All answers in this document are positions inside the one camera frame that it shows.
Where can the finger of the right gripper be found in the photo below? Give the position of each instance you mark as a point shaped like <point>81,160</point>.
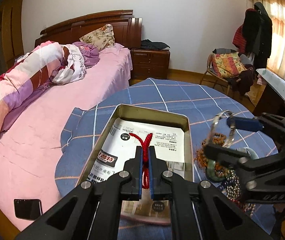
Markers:
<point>266,123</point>
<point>224,156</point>

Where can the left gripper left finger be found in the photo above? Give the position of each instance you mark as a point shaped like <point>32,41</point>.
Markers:
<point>90,211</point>

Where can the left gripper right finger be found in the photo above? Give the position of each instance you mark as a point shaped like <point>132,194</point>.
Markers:
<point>199,210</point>

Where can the green jade bangle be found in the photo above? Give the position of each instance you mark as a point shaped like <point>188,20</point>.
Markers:
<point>214,174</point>

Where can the pale blue jade bangle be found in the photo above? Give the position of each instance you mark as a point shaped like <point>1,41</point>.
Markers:
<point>249,152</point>

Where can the desk with white cover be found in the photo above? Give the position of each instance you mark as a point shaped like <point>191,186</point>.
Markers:
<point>272,99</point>

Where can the black smartphone on bed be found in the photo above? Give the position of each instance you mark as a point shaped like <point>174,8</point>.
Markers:
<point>28,209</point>

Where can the pink metal tin box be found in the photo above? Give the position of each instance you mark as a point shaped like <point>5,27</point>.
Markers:
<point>118,148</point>

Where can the blue plaid tablecloth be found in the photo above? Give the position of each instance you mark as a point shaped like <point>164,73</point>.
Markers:
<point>207,111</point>

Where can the colourful patchwork cushion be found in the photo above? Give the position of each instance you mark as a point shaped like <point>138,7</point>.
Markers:
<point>227,65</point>

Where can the pink bed sheet mattress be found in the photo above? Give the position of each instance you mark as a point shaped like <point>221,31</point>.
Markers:
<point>31,148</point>

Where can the wooden chair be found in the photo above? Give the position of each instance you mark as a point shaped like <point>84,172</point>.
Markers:
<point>241,83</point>

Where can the coat rack with dark clothes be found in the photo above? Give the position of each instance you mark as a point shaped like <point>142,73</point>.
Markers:
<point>254,36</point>

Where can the dark wooden nightstand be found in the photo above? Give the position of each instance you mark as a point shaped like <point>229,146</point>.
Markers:
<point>149,63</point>

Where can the dark clothes on nightstand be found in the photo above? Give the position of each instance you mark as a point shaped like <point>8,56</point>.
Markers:
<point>150,45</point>

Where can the pink purple striped quilt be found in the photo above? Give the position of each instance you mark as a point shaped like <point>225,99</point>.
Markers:
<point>50,61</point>

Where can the purple garment on bed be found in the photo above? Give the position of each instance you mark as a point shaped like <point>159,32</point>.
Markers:
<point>89,52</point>

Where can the dark wooden headboard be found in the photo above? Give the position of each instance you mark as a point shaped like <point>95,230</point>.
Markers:
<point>127,28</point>

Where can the floral pillow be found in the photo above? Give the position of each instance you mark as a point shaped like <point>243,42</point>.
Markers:
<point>101,38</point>

